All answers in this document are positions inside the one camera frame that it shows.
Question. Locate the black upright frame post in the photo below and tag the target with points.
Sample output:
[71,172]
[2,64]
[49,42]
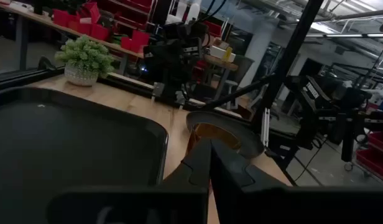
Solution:
[288,56]

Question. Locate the round wooden side table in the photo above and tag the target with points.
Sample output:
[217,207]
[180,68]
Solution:
[221,63]

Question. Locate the red bin shelf rack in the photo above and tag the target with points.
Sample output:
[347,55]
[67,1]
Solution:
[129,12]

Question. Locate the silver aluminium bracket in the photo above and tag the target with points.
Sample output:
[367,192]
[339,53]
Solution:
[265,127]

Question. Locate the black rectangular serving tray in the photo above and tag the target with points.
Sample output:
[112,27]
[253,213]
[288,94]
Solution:
[70,140]

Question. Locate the ceiling light tube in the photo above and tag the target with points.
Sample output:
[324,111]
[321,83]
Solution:
[344,35]

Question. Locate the black round plate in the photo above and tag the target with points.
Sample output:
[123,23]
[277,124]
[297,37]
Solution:
[242,126]

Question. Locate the wooden workbench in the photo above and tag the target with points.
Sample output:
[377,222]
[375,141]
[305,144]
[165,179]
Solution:
[22,46]

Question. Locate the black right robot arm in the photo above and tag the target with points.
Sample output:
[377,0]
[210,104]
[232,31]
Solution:
[169,62]

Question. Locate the red storage bin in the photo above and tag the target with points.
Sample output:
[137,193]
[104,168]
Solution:
[379,141]
[375,163]
[126,43]
[141,40]
[61,18]
[91,12]
[99,32]

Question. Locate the white plastic bottle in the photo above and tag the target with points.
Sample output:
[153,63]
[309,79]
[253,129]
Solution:
[193,12]

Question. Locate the amber faceted glass cup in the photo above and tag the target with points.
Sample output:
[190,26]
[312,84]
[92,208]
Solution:
[216,132]

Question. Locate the black neighbouring robot arm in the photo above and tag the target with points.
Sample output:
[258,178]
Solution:
[319,99]

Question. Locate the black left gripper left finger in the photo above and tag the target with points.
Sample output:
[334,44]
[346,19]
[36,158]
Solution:
[197,168]

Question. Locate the white cardboard box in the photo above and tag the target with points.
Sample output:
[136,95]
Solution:
[218,52]

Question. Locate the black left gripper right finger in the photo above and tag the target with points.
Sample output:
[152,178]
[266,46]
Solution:
[232,174]

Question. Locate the green plant in white pot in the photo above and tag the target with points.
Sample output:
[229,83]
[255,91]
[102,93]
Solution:
[85,56]

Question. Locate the yellow bottle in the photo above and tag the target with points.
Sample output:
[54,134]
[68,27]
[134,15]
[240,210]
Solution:
[227,54]

